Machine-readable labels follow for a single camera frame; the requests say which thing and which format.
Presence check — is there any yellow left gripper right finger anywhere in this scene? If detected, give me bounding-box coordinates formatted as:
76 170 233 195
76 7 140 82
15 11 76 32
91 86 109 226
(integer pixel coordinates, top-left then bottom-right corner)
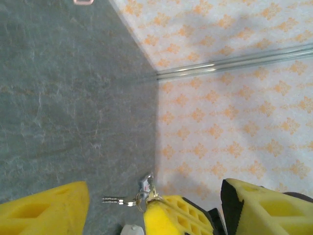
221 178 313 235

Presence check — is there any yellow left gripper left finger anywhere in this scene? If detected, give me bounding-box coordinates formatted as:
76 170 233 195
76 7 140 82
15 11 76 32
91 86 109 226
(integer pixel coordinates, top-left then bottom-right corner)
0 181 90 235

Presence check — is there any metal key ring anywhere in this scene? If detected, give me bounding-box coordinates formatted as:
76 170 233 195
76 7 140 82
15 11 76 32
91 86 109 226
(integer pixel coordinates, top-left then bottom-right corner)
133 192 150 212

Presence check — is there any silver key with red mark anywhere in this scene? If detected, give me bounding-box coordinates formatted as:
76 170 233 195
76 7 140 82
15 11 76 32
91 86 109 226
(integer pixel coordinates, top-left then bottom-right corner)
137 172 157 198

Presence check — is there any silver key with long blade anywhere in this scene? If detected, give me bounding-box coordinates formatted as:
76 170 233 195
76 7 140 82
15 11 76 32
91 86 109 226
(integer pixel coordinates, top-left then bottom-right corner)
102 196 137 208

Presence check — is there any white rounded object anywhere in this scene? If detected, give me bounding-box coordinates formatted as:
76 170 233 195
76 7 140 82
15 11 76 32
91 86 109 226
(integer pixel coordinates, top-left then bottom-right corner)
120 224 145 235

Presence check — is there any silver metal rail strip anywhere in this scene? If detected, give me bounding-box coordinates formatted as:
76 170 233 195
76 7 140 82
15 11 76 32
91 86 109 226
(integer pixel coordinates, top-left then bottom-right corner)
155 43 313 82

